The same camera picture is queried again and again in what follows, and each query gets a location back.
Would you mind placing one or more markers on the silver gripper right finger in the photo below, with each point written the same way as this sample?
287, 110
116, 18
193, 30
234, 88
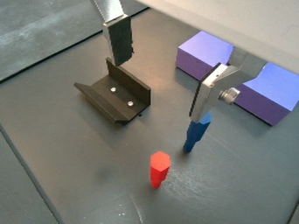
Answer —
219, 84

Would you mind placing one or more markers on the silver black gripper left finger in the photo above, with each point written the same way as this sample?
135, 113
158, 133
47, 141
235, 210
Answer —
116, 28

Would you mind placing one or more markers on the blue hexagonal peg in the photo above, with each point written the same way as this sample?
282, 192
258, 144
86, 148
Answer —
195, 132

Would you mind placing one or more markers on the purple board block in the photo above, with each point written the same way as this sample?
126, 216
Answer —
269, 96

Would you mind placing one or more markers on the red hexagonal peg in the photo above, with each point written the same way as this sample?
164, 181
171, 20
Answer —
159, 167

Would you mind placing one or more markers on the black metal bracket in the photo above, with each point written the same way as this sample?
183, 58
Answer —
119, 95

